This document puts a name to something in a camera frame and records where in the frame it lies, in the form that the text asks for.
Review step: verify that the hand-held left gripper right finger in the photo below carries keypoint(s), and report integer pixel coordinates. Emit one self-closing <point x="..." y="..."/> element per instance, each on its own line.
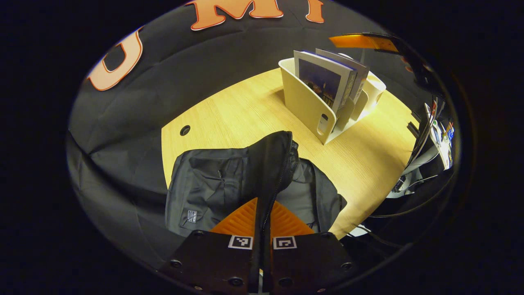
<point x="311" y="258"/>

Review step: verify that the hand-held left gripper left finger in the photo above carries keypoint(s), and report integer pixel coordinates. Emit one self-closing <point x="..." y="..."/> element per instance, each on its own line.
<point x="213" y="258"/>

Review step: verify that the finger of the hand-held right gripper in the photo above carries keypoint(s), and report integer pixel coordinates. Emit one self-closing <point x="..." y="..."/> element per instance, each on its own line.
<point x="364" y="41"/>

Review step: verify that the white portrait cover book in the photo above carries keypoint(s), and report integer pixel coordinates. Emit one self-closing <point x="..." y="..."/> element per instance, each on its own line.
<point x="360" y="71"/>

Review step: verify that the blue cover book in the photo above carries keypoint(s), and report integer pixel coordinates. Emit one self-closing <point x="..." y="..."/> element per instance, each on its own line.
<point x="319" y="78"/>

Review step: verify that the black schoolbag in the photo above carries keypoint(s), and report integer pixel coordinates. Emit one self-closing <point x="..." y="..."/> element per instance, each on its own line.
<point x="204" y="184"/>

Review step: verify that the white bookshelf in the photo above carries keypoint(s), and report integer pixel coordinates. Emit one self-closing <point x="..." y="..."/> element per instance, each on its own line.
<point x="303" y="106"/>

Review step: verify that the white cluttered side desk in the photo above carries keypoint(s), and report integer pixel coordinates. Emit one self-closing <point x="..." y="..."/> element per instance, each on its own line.
<point x="425" y="157"/>

